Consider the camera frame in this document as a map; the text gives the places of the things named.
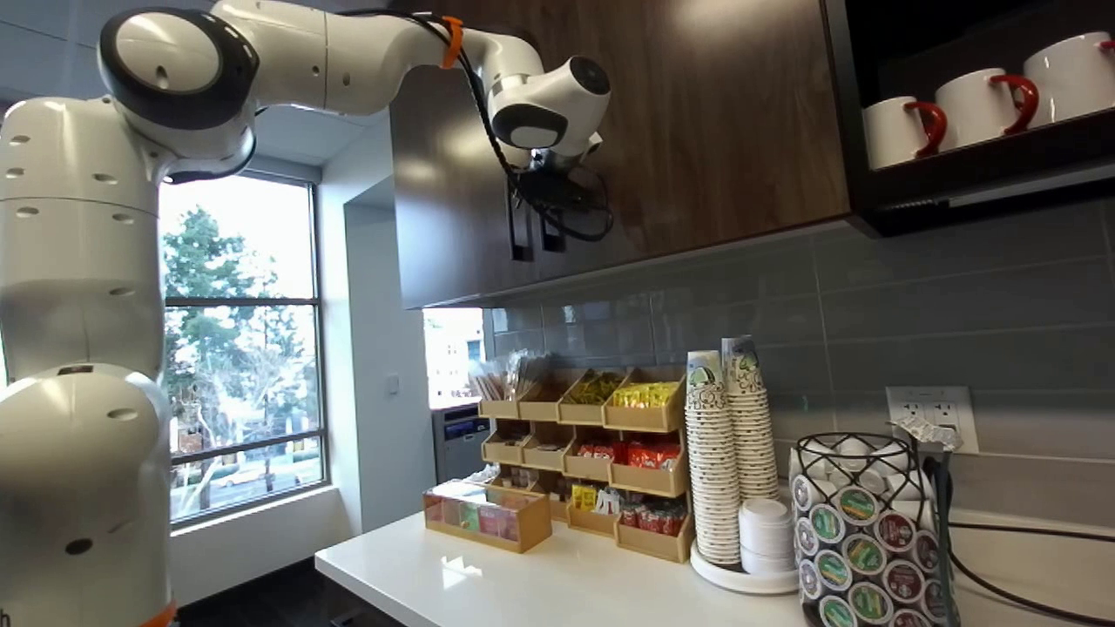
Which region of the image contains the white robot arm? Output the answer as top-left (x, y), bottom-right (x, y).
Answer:
top-left (0, 0), bottom-right (614, 627)

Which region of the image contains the middle white red mug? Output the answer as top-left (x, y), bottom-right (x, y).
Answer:
top-left (933, 67), bottom-right (1038, 149)

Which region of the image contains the walnut cupboard door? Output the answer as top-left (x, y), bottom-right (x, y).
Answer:
top-left (538, 0), bottom-right (847, 276)
top-left (389, 69), bottom-right (540, 307)

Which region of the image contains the right white red mug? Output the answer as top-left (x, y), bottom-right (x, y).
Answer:
top-left (1025, 31), bottom-right (1115, 127)

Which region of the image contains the stack of paper cups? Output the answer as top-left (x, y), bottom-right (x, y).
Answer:
top-left (688, 350), bottom-right (738, 565)

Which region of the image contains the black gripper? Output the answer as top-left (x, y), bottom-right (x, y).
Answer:
top-left (513, 149), bottom-right (611, 242)

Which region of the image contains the white wall power outlet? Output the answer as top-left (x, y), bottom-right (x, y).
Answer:
top-left (887, 387), bottom-right (980, 454)

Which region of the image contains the white round cup tray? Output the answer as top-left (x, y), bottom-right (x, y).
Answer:
top-left (690, 543), bottom-right (797, 597)

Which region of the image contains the black open shelf unit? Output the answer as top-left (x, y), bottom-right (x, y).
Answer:
top-left (823, 0), bottom-right (1115, 237)

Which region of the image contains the left white red mug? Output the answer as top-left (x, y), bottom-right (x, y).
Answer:
top-left (860, 96), bottom-right (949, 170)

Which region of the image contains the stack of white lids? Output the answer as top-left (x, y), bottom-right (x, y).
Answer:
top-left (738, 500), bottom-right (795, 576)

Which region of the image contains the wooden tiered tea organizer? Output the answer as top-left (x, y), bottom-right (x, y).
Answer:
top-left (477, 365), bottom-right (694, 560)

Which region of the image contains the white red mug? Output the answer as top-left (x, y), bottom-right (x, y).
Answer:
top-left (933, 67), bottom-right (1038, 149)
top-left (860, 96), bottom-right (949, 170)
top-left (1025, 31), bottom-right (1115, 127)

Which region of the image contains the low wooden tea box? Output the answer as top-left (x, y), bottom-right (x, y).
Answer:
top-left (423, 481), bottom-right (551, 553)

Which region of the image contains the black power cable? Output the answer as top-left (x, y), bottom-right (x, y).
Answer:
top-left (917, 438), bottom-right (1115, 627)

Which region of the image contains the wire coffee pod holder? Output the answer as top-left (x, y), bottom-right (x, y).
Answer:
top-left (789, 431), bottom-right (959, 627)

